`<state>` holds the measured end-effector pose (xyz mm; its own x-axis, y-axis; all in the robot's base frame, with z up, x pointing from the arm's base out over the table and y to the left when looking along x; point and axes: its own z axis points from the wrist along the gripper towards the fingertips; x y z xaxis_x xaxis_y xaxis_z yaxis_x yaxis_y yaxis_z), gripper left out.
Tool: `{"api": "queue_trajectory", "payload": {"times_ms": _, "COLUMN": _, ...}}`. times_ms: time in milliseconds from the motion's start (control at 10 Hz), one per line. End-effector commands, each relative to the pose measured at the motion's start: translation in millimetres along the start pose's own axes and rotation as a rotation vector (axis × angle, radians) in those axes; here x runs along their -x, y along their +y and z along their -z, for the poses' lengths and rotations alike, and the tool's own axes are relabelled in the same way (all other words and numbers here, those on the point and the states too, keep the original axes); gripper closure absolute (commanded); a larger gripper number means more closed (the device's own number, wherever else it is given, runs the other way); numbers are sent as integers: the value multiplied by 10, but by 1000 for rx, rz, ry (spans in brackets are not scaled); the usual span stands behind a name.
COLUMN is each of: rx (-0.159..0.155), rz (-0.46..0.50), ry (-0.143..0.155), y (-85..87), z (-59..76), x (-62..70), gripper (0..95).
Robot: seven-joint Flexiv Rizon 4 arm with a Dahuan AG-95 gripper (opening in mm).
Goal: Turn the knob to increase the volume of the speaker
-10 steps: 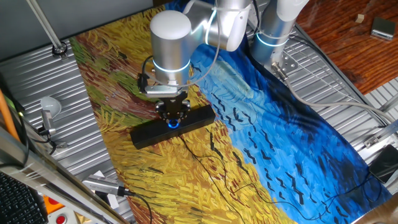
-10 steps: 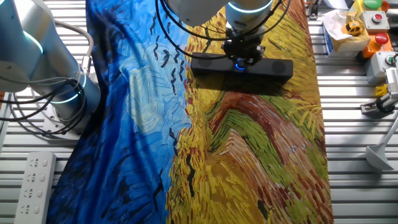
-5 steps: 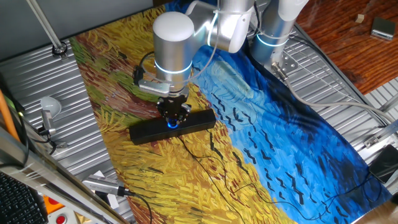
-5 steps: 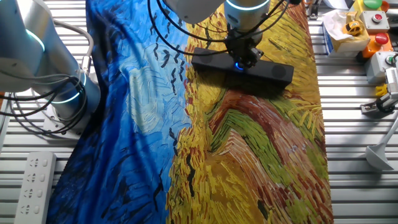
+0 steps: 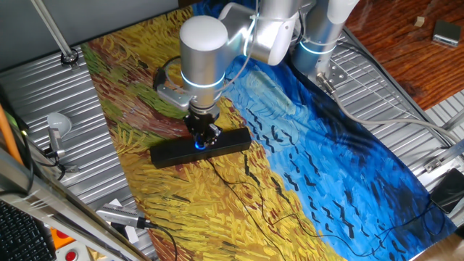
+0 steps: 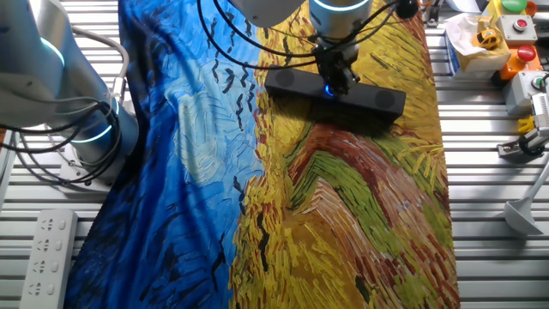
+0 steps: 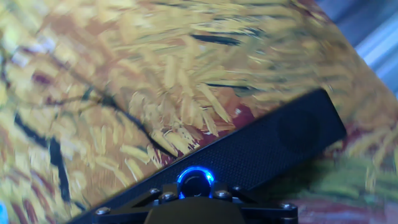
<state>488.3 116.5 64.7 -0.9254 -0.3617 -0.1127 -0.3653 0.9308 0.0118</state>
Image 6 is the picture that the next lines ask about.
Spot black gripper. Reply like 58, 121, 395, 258
316, 45, 361, 98

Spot black speaker bar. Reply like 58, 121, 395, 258
264, 68, 407, 122

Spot Van Gogh painting cloth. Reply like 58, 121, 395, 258
63, 0, 461, 309

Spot white cardboard box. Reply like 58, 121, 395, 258
444, 32, 511, 81

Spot yellow toy car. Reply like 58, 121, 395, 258
473, 27, 502, 51

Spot grey box red button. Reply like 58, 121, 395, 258
495, 15, 538, 47

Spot orange emergency stop box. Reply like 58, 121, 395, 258
492, 45, 544, 82

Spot grey box green button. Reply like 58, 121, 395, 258
502, 70, 549, 116

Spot yellow box green button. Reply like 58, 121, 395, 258
488, 0, 538, 18

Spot small yellow clip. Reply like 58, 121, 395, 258
516, 115, 535, 135

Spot white power strip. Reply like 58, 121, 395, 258
19, 209, 79, 309

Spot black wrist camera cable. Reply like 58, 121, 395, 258
196, 0, 420, 72

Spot silver mounting bracket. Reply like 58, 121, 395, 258
496, 126, 549, 158

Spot silver ribbed camera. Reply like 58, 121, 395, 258
530, 92, 549, 138

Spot thick grey robot cable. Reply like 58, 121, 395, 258
70, 26, 130, 106

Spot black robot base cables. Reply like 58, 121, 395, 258
0, 98, 124, 188

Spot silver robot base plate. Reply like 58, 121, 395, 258
57, 143, 113, 195

